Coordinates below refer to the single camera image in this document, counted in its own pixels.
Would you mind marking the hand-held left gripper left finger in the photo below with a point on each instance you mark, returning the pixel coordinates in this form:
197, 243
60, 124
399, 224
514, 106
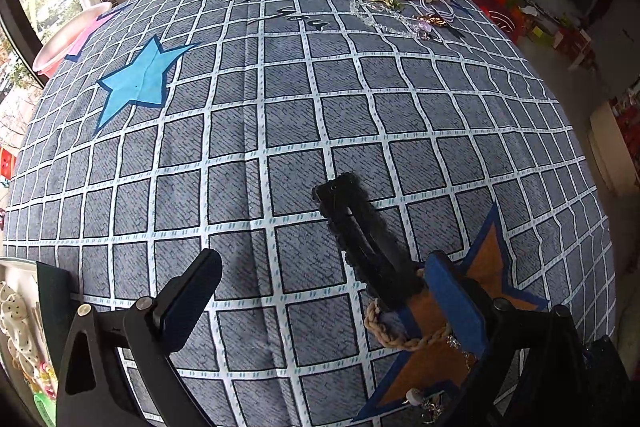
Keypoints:
190, 302

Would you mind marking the pink plastic basin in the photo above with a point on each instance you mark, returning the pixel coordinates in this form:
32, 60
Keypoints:
65, 42

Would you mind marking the pink gold hair clip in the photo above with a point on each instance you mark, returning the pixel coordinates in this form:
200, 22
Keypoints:
430, 22

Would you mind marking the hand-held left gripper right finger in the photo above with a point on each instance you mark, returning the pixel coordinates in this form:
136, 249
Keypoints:
455, 302

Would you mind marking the translucent green bangle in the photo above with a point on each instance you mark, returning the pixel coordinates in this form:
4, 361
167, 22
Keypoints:
46, 411

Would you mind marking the dark green jewelry box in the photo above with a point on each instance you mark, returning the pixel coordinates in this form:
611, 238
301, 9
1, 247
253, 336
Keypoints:
52, 287

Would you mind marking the black fuzzy snap hair clip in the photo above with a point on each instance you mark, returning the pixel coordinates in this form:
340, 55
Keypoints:
350, 217

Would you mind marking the white polka dot scrunchie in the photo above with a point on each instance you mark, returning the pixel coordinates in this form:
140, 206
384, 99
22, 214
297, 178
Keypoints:
12, 307

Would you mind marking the grey checked star tablecloth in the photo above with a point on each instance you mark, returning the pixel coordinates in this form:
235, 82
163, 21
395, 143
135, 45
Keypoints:
250, 132

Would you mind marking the pile of red gift boxes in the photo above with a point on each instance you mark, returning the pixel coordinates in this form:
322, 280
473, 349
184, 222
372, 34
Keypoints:
565, 42

